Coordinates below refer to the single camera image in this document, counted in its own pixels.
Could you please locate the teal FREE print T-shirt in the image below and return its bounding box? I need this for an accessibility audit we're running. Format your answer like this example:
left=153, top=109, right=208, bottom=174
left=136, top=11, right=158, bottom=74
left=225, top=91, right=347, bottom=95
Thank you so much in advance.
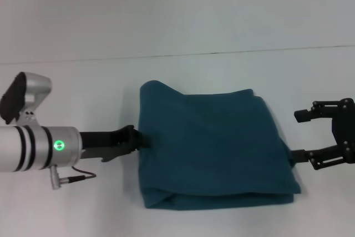
left=138, top=79, right=302, bottom=210

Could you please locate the left gripper cable with plugs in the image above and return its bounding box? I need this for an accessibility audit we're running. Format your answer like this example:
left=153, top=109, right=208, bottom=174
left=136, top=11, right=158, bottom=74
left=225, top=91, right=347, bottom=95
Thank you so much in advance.
left=49, top=164, right=98, bottom=190

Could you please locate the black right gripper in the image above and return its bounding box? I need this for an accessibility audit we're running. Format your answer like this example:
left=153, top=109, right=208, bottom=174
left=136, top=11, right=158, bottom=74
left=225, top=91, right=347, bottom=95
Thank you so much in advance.
left=289, top=97, right=355, bottom=171

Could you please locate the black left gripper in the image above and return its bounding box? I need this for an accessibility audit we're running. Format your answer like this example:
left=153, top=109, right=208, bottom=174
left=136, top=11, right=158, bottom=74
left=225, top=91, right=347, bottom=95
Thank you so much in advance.
left=78, top=124, right=153, bottom=164

